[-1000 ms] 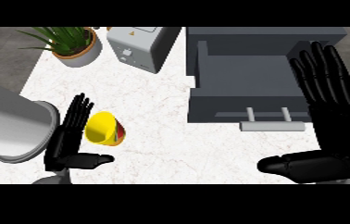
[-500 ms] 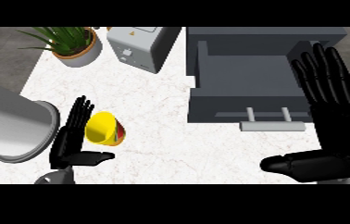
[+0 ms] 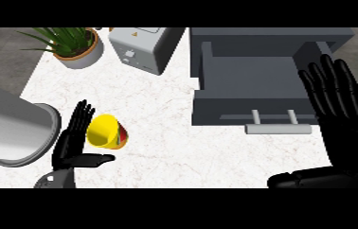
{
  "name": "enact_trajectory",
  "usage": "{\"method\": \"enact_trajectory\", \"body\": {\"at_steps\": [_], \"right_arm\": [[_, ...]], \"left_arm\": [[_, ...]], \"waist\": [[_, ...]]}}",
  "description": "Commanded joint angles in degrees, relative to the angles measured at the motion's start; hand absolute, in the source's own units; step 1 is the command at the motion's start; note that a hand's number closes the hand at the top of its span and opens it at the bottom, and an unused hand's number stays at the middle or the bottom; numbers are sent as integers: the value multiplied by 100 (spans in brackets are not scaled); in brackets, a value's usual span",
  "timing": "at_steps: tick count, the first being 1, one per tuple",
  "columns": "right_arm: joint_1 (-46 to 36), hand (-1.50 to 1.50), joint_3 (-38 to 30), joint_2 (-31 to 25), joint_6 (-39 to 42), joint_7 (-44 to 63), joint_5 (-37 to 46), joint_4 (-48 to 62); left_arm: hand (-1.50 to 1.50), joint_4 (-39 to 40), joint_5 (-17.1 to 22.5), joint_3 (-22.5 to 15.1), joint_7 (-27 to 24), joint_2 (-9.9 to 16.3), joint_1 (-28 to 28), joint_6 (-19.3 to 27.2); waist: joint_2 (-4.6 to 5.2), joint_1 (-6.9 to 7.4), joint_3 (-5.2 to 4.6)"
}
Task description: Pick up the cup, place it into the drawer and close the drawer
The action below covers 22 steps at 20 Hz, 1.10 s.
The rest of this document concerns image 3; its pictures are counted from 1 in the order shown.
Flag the grey toaster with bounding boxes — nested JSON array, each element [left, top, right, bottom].
[[108, 27, 188, 77]]

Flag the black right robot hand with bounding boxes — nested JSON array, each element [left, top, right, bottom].
[[266, 53, 358, 189]]

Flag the grey open drawer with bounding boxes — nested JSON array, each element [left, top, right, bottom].
[[192, 41, 334, 127]]

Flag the pale grey drawer handle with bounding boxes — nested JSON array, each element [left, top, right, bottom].
[[244, 109, 313, 135]]

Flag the yellow cup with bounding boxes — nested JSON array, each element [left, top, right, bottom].
[[86, 114, 128, 150]]

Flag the potted green plant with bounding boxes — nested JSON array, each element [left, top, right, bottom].
[[16, 27, 105, 70]]

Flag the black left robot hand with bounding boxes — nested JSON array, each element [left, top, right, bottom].
[[50, 99, 115, 171]]

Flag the grey rounded appliance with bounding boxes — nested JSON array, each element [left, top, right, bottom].
[[0, 89, 63, 168]]

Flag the grey drawer cabinet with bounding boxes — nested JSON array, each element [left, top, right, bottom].
[[189, 27, 356, 79]]

